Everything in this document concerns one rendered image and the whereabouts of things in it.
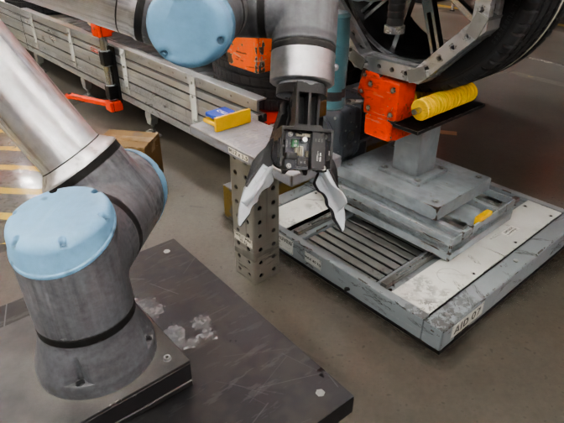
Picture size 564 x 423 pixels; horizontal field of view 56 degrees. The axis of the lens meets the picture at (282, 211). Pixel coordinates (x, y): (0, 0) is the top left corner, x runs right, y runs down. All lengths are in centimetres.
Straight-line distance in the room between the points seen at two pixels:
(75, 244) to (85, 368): 20
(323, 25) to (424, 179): 105
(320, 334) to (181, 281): 46
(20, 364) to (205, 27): 63
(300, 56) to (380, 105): 83
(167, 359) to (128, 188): 28
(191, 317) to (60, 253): 38
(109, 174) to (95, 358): 29
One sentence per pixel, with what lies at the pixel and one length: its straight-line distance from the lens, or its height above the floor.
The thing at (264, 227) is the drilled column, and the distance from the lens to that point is 151.
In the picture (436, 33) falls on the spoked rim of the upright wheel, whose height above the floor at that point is 69.
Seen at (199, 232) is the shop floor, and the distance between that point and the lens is 185.
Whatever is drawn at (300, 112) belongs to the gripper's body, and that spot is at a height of 75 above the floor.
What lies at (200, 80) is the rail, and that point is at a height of 38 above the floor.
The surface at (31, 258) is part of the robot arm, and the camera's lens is 76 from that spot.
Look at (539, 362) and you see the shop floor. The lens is 151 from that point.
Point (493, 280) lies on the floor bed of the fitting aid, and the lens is 159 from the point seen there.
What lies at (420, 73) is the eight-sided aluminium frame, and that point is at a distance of 144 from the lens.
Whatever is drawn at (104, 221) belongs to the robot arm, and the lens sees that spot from 76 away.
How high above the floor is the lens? 99
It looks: 31 degrees down
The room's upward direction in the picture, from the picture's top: straight up
